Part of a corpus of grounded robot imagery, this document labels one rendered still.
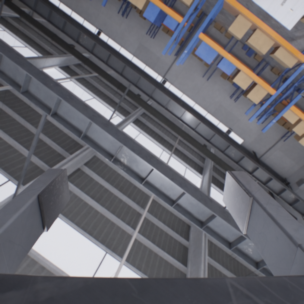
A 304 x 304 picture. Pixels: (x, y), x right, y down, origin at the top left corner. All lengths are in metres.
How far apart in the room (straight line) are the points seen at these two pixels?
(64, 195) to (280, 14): 3.56
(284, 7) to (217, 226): 4.49
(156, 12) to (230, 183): 6.60
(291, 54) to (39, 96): 6.30
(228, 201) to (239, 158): 11.05
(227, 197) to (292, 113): 6.71
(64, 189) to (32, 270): 8.53
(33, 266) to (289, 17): 9.04
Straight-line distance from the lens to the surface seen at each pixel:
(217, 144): 10.85
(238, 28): 6.53
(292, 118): 6.90
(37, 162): 11.65
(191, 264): 12.24
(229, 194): 0.16
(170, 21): 6.70
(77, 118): 5.34
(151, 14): 6.75
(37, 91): 5.86
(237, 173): 0.17
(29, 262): 8.78
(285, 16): 3.63
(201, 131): 10.64
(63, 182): 0.17
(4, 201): 8.29
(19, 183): 7.69
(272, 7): 3.61
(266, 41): 6.64
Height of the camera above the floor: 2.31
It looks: 28 degrees up
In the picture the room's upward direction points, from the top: 142 degrees counter-clockwise
